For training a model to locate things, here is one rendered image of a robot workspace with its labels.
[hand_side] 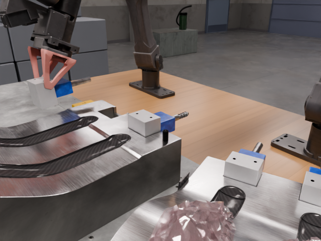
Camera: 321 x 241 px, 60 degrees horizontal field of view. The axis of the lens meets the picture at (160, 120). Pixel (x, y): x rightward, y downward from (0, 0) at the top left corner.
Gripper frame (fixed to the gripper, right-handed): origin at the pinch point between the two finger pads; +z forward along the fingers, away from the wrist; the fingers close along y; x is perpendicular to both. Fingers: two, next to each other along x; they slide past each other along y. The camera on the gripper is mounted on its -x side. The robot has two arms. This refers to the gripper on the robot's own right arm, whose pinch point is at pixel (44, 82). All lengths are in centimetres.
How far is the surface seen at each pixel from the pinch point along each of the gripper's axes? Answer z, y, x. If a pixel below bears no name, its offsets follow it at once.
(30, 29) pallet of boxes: -24, -165, 48
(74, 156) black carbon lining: 8.6, 21.3, -1.3
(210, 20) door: -292, -549, 696
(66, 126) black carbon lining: 6.4, 10.5, 1.8
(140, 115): 0.0, 22.4, 8.6
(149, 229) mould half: 8.8, 41.8, -3.3
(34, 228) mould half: 15.3, 29.1, -8.6
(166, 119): -0.6, 24.4, 13.2
